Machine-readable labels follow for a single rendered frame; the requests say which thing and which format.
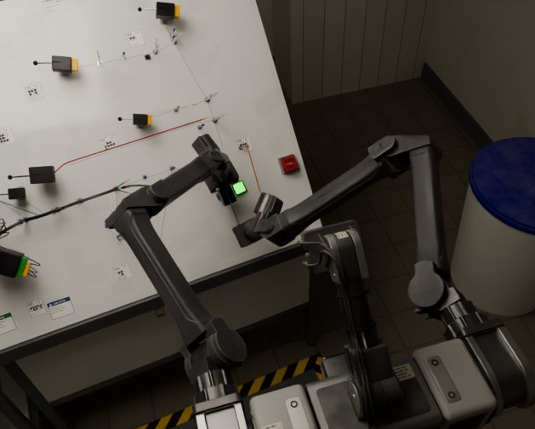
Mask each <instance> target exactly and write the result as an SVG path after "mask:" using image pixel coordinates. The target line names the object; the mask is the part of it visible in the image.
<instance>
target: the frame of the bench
mask: <svg viewBox="0 0 535 429"><path fill-rule="evenodd" d="M318 277H319V273H318V274H315V273H313V272H310V285H309V301H308V302H306V303H304V304H302V305H299V306H296V307H293V308H291V309H288V310H286V311H284V312H280V313H277V314H276V315H273V316H270V317H267V318H265V319H262V320H260V321H258V322H255V323H251V324H249V325H247V326H245V327H242V328H239V329H236V330H235V331H236V332H237V333H238V334H241V333H244V332H246V331H249V330H250V329H255V328H257V327H259V326H261V325H264V324H266V323H270V322H272V321H275V320H277V319H279V318H281V317H285V316H287V315H290V314H292V313H295V312H298V311H300V310H303V309H305V340H306V344H307V345H308V346H313V345H314V344H315V343H316V321H317V299H318ZM181 357H183V355H182V353H181V352H177V353H175V354H173V355H170V356H167V357H164V358H162V359H159V360H156V361H155V362H152V363H148V364H147V365H144V366H141V367H139V368H137V369H133V370H131V371H128V372H126V373H124V374H121V375H118V376H116V377H113V378H110V379H109V380H105V381H102V382H100V383H98V384H95V385H93V386H90V387H87V388H84V389H82V390H80V391H78V392H74V393H72V394H69V395H67V396H64V397H62V398H59V399H56V400H54V401H52V402H48V401H47V400H46V398H45V397H44V396H43V395H42V393H40V391H38V389H37V388H36V387H35V386H34V384H33V383H32V382H31V381H30V379H29V378H28V377H27V376H26V374H25V373H24V372H23V371H22V369H21V368H20V367H19V366H18V364H17V363H16V362H15V361H13V362H11V363H7V364H4V365H2V366H3V367H4V369H5V370H6V371H7V372H8V373H9V374H10V376H11V377H12V378H13V379H14V380H15V382H16V383H17V384H18V385H19V386H20V387H21V389H22V390H23V391H24V392H25V393H26V394H27V396H28V397H29V398H30V399H31V400H32V401H33V403H34V404H35V405H36V406H37V407H38V408H39V409H40V410H41V411H42V412H43V413H44V414H45V416H46V417H47V418H48V419H49V420H50V422H51V423H52V424H53V425H54V426H55V427H56V429H75V428H74V427H73V426H72V425H71V423H70V422H69V421H68V420H67V419H66V418H65V417H64V415H63V414H62V413H61V412H60V410H59V409H58V408H57V405H59V404H62V403H65V402H67V401H70V400H72V399H74V398H78V397H81V396H82V395H85V394H87V393H90V392H93V391H96V390H98V389H100V388H102V387H105V386H109V385H111V384H113V383H116V382H118V381H120V380H124V379H127V378H128V377H131V376H133V375H136V374H139V373H141V372H144V371H146V370H148V369H152V368H155V367H156V366H159V365H161V364H164V363H167V362H170V361H172V360H174V359H176V358H181Z"/></svg>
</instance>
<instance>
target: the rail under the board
mask: <svg viewBox="0 0 535 429"><path fill-rule="evenodd" d="M306 253H309V251H307V250H305V249H304V246H303V245H298V244H297V243H296V244H293V245H290V246H288V247H286V248H283V249H278V250H277V251H274V252H271V253H269V254H267V255H262V256H260V257H258V258H255V259H252V260H248V261H246V262H243V263H241V264H238V265H236V266H232V267H229V268H226V269H224V270H222V271H219V272H215V273H213V274H210V275H207V276H205V277H201V278H198V279H196V280H194V281H191V282H189V285H190V286H191V288H192V289H193V291H194V293H195V294H199V293H201V292H204V291H206V290H209V289H212V288H215V287H218V286H220V285H222V284H225V283H229V282H231V281H234V280H237V279H238V278H241V277H246V276H247V275H250V274H253V273H255V272H259V271H262V270H264V269H266V268H269V267H272V266H275V265H278V264H281V263H282V262H285V261H288V260H291V259H294V258H297V257H299V256H301V255H305V254H306ZM162 306H165V304H164V302H163V301H162V299H161V297H160V295H159V294H155V295H152V296H149V297H146V298H144V299H142V300H137V301H135V302H132V303H130V304H127V305H125V306H121V307H118V308H116V309H113V310H110V311H108V312H104V313H101V314H100V315H97V316H94V317H90V318H88V319H85V320H82V321H80V322H78V323H74V324H71V325H68V326H66V327H64V328H61V329H57V330H55V331H52V332H49V333H47V334H45V335H40V336H38V337H36V338H33V339H30V340H27V341H24V342H21V343H19V344H16V345H14V346H10V347H7V348H5V349H2V350H0V366H2V365H4V364H7V363H11V362H13V361H16V360H18V359H21V358H24V357H27V356H30V355H32V354H34V353H37V352H41V351H43V350H46V349H49V348H50V347H53V346H57V345H59V344H62V343H65V342H67V341H69V340H74V339H76V338H78V337H81V336H84V335H87V334H90V333H93V332H94V331H97V330H100V329H103V328H106V327H109V326H111V325H113V324H116V323H120V322H122V321H125V320H127V319H130V318H132V317H136V316H139V315H141V314H144V313H146V312H150V311H152V310H155V309H157V308H160V307H162Z"/></svg>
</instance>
